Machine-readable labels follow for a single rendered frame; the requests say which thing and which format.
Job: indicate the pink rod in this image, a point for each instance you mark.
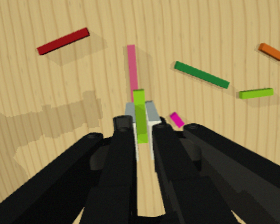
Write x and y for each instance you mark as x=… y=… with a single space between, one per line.
x=132 y=69

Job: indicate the magenta rod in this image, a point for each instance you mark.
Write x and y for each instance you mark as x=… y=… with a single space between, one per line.
x=176 y=119

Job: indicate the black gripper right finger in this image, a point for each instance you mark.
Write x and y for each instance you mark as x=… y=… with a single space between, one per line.
x=241 y=179

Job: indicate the orange rod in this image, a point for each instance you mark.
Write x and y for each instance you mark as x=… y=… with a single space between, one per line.
x=270 y=51

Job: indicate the red rod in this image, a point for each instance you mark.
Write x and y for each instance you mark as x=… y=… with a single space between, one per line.
x=63 y=41

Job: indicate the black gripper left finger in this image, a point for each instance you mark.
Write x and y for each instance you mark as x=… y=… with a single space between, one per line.
x=58 y=193

